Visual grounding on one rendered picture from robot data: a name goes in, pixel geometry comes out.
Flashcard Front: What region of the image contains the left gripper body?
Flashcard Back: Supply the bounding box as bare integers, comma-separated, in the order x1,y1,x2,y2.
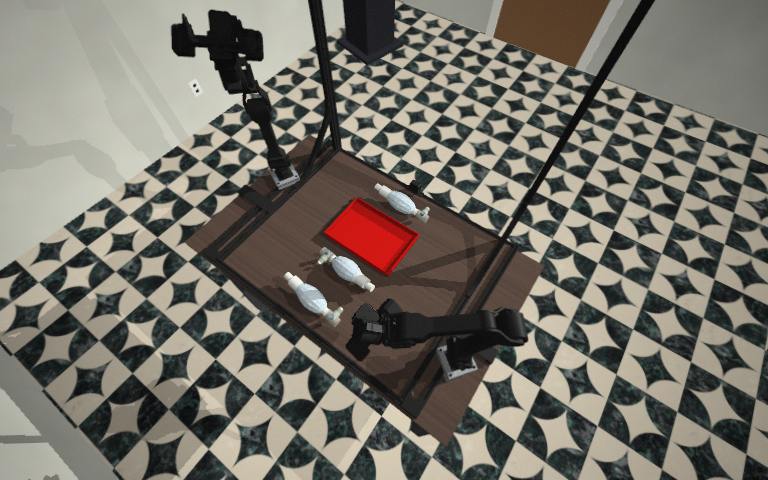
346,299,403,361

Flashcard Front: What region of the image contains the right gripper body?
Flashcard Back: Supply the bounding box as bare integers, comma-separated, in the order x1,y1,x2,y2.
171,24,264,73

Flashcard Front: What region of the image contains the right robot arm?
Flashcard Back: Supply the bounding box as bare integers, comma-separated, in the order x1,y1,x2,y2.
207,10,293,181

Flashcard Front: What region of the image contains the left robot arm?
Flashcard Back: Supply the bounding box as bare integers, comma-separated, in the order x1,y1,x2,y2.
351,303,529,371

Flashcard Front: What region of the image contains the red tray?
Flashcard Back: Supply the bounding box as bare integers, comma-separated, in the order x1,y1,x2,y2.
324,197,419,276

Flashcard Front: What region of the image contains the white resuscitator with pale blue bag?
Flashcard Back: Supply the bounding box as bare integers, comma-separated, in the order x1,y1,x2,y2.
374,183,430,223

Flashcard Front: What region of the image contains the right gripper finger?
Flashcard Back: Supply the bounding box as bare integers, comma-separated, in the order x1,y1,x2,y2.
231,18,256,55
176,14,192,51

